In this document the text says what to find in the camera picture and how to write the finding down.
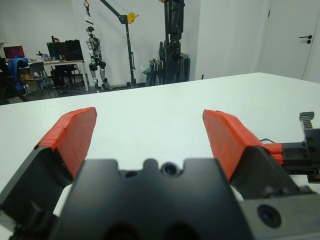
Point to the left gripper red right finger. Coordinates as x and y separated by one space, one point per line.
225 140

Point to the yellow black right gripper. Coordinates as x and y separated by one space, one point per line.
312 155

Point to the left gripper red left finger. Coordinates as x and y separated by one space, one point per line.
72 140

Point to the white office desk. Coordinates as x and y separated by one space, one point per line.
62 61

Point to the grey office chair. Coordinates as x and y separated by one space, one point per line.
37 67

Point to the black computer monitor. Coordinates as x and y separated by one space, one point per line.
56 51
75 50

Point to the chair with blue jacket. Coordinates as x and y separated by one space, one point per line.
17 65

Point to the black office chair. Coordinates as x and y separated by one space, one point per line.
5 72

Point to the black tripod bundle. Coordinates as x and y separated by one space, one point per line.
156 72

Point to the hanging humanoid robot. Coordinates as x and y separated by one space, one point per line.
94 42

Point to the pale plastic bag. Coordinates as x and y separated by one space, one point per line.
145 69

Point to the person behind monitor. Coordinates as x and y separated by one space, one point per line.
56 39

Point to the monitor with red screen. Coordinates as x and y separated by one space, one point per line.
13 52

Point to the tall black equipment rack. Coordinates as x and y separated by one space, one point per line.
173 37

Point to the white door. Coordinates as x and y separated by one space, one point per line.
287 20

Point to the black gantry crane frame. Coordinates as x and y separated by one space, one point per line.
128 50

